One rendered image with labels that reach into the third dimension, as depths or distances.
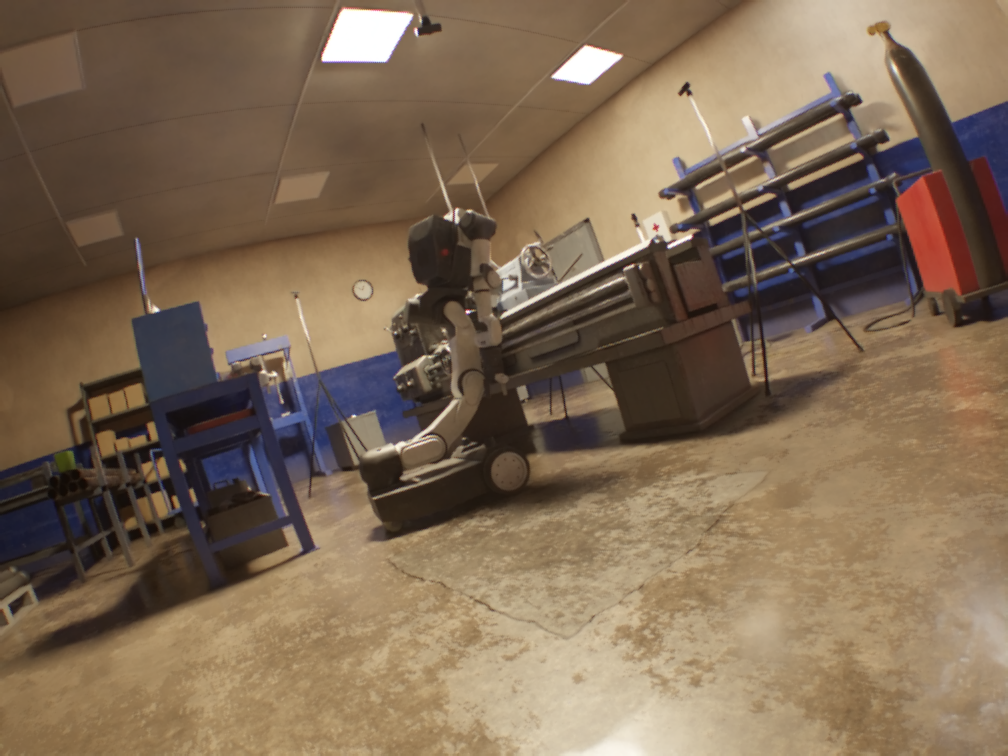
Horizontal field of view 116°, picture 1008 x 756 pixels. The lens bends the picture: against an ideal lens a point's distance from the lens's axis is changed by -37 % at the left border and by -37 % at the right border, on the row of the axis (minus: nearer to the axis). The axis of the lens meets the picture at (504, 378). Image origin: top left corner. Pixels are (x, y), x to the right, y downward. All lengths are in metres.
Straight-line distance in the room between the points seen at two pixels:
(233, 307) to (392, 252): 2.61
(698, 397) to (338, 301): 5.94
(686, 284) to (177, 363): 2.30
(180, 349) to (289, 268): 5.14
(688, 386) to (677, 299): 0.38
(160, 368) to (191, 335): 0.21
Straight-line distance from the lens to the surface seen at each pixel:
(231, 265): 7.34
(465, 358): 2.29
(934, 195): 2.83
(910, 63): 2.98
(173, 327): 2.40
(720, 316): 2.41
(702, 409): 2.23
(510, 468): 2.09
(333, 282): 7.44
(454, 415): 2.25
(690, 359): 2.21
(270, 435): 2.32
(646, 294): 2.10
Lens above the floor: 0.48
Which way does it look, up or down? level
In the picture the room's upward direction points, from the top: 18 degrees counter-clockwise
